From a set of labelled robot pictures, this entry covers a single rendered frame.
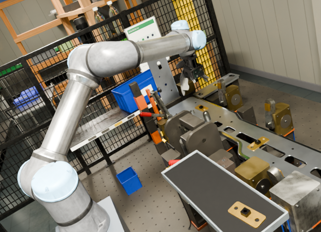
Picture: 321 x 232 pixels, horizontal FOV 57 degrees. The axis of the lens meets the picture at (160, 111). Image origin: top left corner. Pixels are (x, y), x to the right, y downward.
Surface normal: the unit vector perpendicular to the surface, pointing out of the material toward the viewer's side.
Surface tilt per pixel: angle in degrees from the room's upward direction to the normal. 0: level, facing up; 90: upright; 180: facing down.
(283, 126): 90
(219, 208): 0
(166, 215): 0
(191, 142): 90
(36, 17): 90
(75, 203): 90
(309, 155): 0
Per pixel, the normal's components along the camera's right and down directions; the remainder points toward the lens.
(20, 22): 0.37, 0.29
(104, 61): -0.06, 0.33
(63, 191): 0.56, 0.12
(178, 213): -0.35, -0.84
